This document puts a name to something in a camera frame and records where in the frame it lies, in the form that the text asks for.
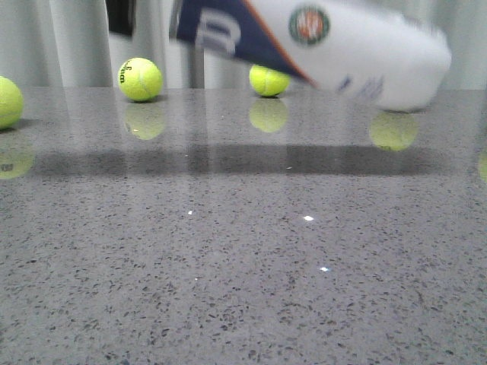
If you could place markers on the white blue tennis ball can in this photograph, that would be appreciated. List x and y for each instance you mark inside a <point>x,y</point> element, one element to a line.
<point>352,48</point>

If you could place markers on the centre tennis ball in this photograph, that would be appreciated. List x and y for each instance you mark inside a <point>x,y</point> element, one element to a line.
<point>268,82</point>

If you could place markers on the Wilson tennis ball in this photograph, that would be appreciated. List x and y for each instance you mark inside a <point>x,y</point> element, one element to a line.
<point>140,79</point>

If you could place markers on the far left tennis ball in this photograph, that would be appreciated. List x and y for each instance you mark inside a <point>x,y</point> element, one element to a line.
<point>12,103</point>

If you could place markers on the grey pleated curtain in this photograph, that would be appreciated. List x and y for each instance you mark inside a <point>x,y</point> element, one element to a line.
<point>69,44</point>

